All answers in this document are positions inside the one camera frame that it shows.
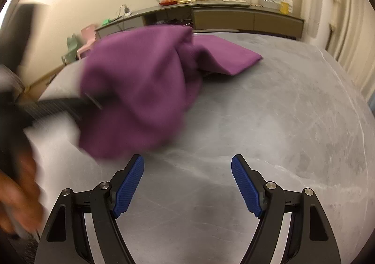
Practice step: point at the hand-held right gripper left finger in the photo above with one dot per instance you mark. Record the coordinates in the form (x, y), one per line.
(129, 187)

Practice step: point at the long grey sideboard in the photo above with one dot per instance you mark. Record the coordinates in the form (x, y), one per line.
(225, 19)

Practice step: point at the cream curtain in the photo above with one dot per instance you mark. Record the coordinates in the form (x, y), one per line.
(337, 17)

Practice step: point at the green plastic stool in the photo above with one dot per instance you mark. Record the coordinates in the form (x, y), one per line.
(70, 50)

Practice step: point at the pink plastic stool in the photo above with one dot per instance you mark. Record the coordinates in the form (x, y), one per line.
(88, 41)

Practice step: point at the purple fleece garment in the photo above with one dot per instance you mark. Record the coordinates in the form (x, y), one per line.
(140, 85)

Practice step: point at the person's left hand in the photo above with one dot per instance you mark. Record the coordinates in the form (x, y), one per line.
(20, 205)

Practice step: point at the white storage box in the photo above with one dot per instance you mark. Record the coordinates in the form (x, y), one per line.
(271, 3)

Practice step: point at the yellow packet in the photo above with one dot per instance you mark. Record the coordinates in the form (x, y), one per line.
(284, 8)

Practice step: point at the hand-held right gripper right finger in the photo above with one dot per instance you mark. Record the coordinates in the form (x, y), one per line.
(246, 187)

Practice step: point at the small green toy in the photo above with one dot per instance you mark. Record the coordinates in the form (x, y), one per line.
(106, 21)

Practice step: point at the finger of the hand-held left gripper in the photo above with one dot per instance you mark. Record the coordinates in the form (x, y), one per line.
(58, 108)

